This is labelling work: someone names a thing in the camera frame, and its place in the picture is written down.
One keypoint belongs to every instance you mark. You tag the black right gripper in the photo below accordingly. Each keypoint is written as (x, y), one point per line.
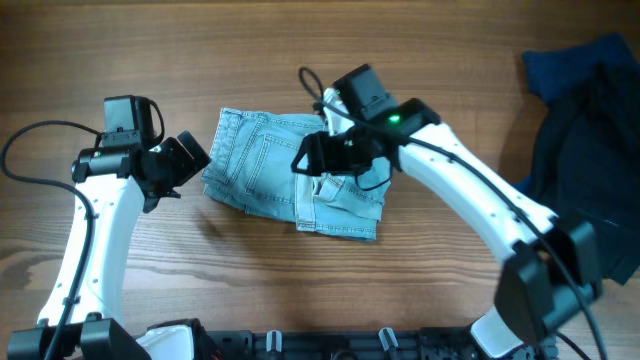
(332, 164)

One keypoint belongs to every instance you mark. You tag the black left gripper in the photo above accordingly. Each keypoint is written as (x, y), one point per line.
(186, 167)

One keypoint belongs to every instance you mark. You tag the light blue denim shorts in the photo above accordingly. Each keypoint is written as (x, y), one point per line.
(250, 170)

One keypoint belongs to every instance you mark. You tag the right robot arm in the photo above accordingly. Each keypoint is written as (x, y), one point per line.
(550, 269)

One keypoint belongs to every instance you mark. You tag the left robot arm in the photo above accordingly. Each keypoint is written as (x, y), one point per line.
(130, 168)

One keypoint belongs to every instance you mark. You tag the navy blue garment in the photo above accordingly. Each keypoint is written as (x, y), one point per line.
(565, 65)

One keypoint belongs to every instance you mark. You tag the black garment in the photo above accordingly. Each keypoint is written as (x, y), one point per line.
(616, 222)

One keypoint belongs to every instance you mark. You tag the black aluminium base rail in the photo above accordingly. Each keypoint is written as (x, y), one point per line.
(432, 343)

